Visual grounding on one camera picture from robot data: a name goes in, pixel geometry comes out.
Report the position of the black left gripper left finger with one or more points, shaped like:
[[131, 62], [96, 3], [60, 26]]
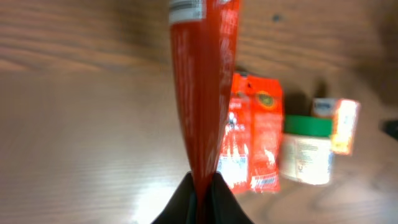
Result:
[[182, 206]]

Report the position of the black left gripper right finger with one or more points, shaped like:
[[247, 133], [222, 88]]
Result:
[[221, 206]]

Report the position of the red candy bag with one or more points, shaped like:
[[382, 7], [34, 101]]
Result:
[[253, 134]]

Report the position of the green lid white jar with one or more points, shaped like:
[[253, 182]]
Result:
[[305, 153]]

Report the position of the small orange white box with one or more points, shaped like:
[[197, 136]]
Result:
[[344, 115]]

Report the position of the red tube package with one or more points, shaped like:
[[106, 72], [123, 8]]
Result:
[[203, 39]]

